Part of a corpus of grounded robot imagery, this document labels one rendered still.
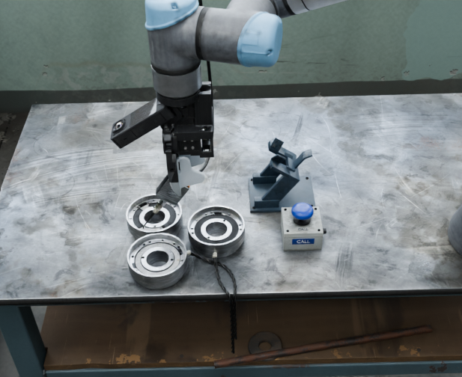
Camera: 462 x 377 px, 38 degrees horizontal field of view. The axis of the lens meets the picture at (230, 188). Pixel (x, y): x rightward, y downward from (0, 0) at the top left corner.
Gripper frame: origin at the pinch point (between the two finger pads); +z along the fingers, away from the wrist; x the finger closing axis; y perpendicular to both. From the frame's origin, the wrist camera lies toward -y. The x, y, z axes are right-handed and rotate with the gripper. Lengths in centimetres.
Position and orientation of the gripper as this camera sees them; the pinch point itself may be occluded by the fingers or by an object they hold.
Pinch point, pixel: (174, 185)
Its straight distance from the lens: 117.0
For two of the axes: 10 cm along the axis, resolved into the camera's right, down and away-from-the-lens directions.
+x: -0.2, -6.6, 7.5
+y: 10.0, -0.3, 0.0
